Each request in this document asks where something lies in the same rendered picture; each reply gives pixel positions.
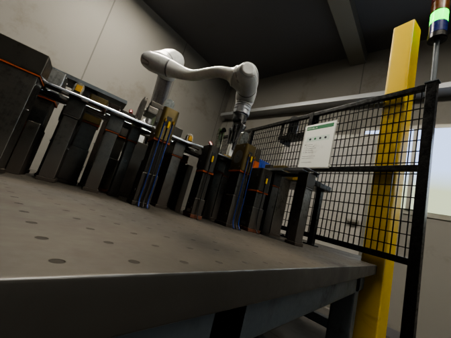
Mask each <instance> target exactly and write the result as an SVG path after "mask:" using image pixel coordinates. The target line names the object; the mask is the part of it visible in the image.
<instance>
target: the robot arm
mask: <svg viewBox="0 0 451 338"><path fill-rule="evenodd" d="M140 61H141V63H142V66H143V67H145V68H146V69H147V70H149V71H150V72H153V73H155V74H157V75H158V76H157V79H156V84H155V86H154V90H153V93H152V98H151V100H150V102H151V101H154V102H156V103H158V104H160V105H163V104H164V102H165V100H166V99H167V96H168V93H169V90H170V87H171V84H172V82H173V81H174V80H175V79H176V78H177V79H181V80H187V81H200V80H207V79H211V78H223V79H225V80H227V81H228V82H229V84H230V86H231V87H233V88H234V89H235V90H237V91H236V104H235V107H234V111H233V114H234V116H233V119H232V121H233V122H234V123H233V125H232V128H229V133H228V140H227V144H229V146H228V150H227V152H226V155H227V156H230V157H232V153H233V151H234V148H235V146H236V143H237V140H238V138H239V136H240V133H241V132H243V131H244V130H245V128H246V126H245V125H244V124H245V123H246V120H247V118H248V117H249V114H250V110H251V107H252V105H253V104H254V100H255V98H256V93H257V87H258V70H257V67H256V66H255V65H254V64H253V63H251V62H243V63H241V64H240V65H236V66H235V67H227V66H212V67H208V68H201V69H196V70H192V69H189V68H186V67H184V63H185V61H184V58H183V55H182V54H181V53H180V52H178V51H176V50H174V49H163V50H157V51H153V52H151V51H147V52H144V53H143V54H142V55H141V58H140ZM155 119H156V117H154V118H153V119H149V118H147V117H146V118H145V119H143V120H142V122H144V123H147V124H148V125H151V126H153V124H154V121H155Z"/></svg>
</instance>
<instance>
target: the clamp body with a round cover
mask: <svg viewBox="0 0 451 338"><path fill-rule="evenodd" d="M89 99H90V100H92V101H95V102H97V103H100V104H102V105H105V106H106V107H107V106H108V105H109V104H108V103H109V101H107V100H105V99H103V98H101V97H98V96H96V95H94V94H90V96H89ZM86 105H87V104H86ZM87 106H89V107H92V106H90V105H87ZM92 108H94V107H92ZM94 109H96V110H99V111H102V110H100V109H97V108H94ZM101 121H102V119H100V118H97V117H94V116H92V115H89V114H87V113H85V114H84V117H83V119H82V121H81V124H80V125H79V128H78V130H77V132H76V135H75V137H74V139H73V142H72V145H71V146H70V147H69V150H68V152H67V154H66V157H65V159H64V162H63V164H62V167H61V169H60V172H59V174H58V176H57V179H58V180H57V181H59V182H63V183H67V184H71V185H75V186H76V185H77V183H78V182H77V180H78V179H79V176H80V173H81V171H83V169H82V168H84V166H83V165H84V163H85V160H86V158H87V155H88V153H89V151H88V150H89V147H90V145H91V142H92V140H93V137H94V135H95V132H96V130H98V129H99V127H100V124H101Z"/></svg>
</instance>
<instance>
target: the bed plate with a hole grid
mask: <svg viewBox="0 0 451 338"><path fill-rule="evenodd" d="M29 170H30V172H29V173H25V174H12V173H9V172H5V173H0V338H113V337H118V336H122V335H127V334H130V333H135V332H138V331H143V330H146V329H151V328H155V327H160V326H163V325H168V324H172V323H177V322H180V321H185V320H188V319H194V318H197V317H202V316H205V315H210V314H213V313H218V312H221V311H227V310H230V309H233V308H238V307H242V306H247V305H250V304H255V303H259V302H264V301H267V300H272V299H275V298H280V297H284V296H288V295H292V294H297V293H300V292H305V291H308V290H314V289H317V288H322V287H325V286H331V285H334V284H339V283H342V282H347V281H351V280H355V279H359V278H364V277H367V276H372V275H375V274H376V273H377V265H374V264H371V263H368V262H364V261H362V260H361V257H362V256H359V255H356V254H353V253H349V252H346V251H342V250H339V249H335V248H332V247H328V246H325V245H322V244H318V243H315V245H316V246H318V247H314V246H312V245H308V244H305V243H303V242H306V243H307V240H304V239H303V240H302V244H303V247H299V246H296V245H291V244H289V243H285V239H287V238H286V237H282V236H281V237H275V236H271V235H269V236H267V235H262V234H256V233H253V232H249V231H245V230H243V229H240V230H241V231H240V230H236V229H232V228H230V227H225V226H223V225H220V224H217V223H214V220H209V219H204V218H201V220H196V219H193V218H190V217H187V216H185V215H183V210H185V207H184V206H182V207H181V211H180V212H177V211H174V210H171V209H170V208H168V207H167V209H161V208H158V207H154V206H152V205H150V208H149V209H146V208H142V207H137V206H135V205H131V204H129V203H128V202H126V201H127V198H126V197H123V196H119V197H118V198H117V197H114V196H109V195H107V194H106V192H102V191H99V192H98V193H94V192H89V191H85V190H82V186H79V185H76V186H75V185H71V184H67V183H63V182H59V181H57V182H55V183H51V182H46V181H43V180H38V179H35V176H34V173H35V172H37V170H32V169H29ZM77 184H78V183H77Z"/></svg>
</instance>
